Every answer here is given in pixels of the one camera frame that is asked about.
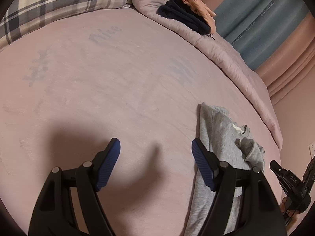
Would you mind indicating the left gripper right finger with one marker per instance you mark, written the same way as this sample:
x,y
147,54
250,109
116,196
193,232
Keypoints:
x,y
259,211

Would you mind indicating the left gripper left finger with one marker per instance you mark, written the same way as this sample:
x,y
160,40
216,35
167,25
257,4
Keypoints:
x,y
54,213

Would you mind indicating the person right hand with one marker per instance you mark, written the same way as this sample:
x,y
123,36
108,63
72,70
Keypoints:
x,y
285,208

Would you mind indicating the pink bed sheet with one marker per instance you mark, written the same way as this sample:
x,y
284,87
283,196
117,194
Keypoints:
x,y
71,86

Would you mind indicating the pink curtain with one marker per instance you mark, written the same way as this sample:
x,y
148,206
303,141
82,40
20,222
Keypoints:
x,y
291,61

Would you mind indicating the teal curtain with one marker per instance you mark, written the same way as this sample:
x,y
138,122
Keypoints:
x,y
256,28

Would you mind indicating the peach folded garment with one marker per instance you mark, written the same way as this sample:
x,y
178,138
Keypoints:
x,y
200,8

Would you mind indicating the dark navy folded garment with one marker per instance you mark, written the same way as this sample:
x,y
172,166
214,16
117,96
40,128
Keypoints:
x,y
181,12

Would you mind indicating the plaid pillow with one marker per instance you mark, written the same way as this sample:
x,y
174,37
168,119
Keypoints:
x,y
26,16

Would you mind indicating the folded pink duvet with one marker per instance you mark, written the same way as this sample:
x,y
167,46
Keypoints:
x,y
222,54

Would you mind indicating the white wall power strip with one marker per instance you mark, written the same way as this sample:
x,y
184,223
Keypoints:
x,y
312,149

